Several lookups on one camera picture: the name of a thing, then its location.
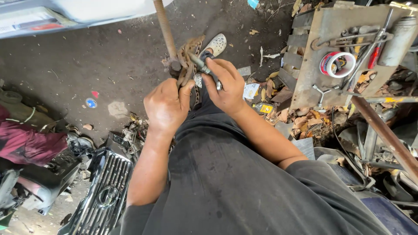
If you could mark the person's left hand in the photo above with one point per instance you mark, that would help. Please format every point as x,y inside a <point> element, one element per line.
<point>165,107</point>

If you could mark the person's right hand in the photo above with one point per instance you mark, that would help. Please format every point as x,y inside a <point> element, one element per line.
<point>228,88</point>

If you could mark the grey metal bolt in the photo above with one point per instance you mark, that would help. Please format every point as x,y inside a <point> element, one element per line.
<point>198,63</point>

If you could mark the white paper scrap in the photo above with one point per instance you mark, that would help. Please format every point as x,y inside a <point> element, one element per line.
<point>250,90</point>

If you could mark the small bottle with yellow label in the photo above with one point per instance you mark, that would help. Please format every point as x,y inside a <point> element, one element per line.
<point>265,108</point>

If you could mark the heap of small metal scrap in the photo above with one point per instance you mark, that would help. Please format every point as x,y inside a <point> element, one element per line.
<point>132,135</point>

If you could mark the white perforated clog shoe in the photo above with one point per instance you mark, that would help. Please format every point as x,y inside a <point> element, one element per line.
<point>215,44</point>

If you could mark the blue bottle cap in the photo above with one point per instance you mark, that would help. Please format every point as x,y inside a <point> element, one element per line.
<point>91,103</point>

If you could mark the rusty threaded rod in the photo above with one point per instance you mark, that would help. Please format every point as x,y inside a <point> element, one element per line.
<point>166,27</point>

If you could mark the heap of dry leaves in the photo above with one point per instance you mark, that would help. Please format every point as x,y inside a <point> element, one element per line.
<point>307,122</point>

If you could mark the silver three-way wrench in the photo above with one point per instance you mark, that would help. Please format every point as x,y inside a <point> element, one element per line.
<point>321,93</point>

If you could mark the dark grey shirt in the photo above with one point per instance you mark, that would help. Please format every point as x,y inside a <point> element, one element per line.
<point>235,182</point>

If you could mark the rusty metal tool tray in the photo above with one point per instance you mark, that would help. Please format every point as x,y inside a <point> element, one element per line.
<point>326,88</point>

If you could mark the red and white tape roll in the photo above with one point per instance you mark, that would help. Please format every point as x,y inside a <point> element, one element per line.
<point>326,65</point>

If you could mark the chrome car grille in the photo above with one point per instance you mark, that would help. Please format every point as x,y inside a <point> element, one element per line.
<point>104,189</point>

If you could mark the rusty hooked metal tool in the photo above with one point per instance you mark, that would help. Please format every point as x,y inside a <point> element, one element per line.
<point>336,42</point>

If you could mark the white car body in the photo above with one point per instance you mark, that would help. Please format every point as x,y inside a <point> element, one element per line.
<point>81,13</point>

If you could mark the maroon cloth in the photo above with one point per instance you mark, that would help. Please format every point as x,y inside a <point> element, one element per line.
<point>29,140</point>

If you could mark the long thin metal rod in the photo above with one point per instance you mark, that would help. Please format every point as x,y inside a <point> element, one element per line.
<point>365,54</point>

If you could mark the heap of old car parts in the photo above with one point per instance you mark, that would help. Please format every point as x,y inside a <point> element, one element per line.
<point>36,189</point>

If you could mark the rusty brown pipe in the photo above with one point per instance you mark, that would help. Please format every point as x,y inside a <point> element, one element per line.
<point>385,133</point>

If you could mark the grey metal cylinder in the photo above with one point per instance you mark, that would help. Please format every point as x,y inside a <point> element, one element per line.
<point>398,40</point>

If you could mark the dark blue car panel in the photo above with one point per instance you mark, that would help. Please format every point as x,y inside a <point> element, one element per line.
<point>392,217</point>

